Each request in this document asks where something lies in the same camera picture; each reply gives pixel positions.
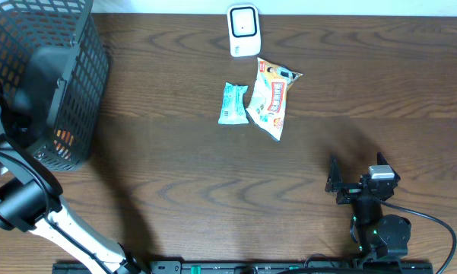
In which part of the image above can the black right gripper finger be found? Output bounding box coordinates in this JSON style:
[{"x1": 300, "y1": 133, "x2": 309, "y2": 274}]
[
  {"x1": 325, "y1": 156, "x2": 343, "y2": 193},
  {"x1": 376, "y1": 152, "x2": 401, "y2": 181}
]

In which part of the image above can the yellow snack bag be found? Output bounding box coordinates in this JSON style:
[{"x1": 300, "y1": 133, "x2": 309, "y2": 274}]
[{"x1": 246, "y1": 57, "x2": 303, "y2": 142}]

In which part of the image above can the teal wet wipe packet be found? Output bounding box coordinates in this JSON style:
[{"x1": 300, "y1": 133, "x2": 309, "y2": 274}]
[{"x1": 218, "y1": 82, "x2": 249, "y2": 125}]

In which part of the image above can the orange tissue pack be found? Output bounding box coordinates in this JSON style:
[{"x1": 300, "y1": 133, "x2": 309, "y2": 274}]
[{"x1": 53, "y1": 129, "x2": 75, "y2": 161}]

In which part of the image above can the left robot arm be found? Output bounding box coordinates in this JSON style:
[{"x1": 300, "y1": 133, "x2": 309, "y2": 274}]
[{"x1": 0, "y1": 95, "x2": 150, "y2": 273}]

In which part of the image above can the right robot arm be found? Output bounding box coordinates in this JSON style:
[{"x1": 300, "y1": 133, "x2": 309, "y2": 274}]
[{"x1": 325, "y1": 152, "x2": 411, "y2": 269}]

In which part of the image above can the white barcode scanner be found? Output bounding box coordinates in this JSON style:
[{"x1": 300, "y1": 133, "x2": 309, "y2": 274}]
[{"x1": 227, "y1": 4, "x2": 262, "y2": 57}]

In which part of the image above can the dark grey plastic mesh basket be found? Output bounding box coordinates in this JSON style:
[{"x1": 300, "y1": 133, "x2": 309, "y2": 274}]
[{"x1": 0, "y1": 0, "x2": 109, "y2": 171}]

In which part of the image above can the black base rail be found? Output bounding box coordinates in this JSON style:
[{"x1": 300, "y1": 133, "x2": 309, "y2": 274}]
[{"x1": 52, "y1": 260, "x2": 435, "y2": 274}]

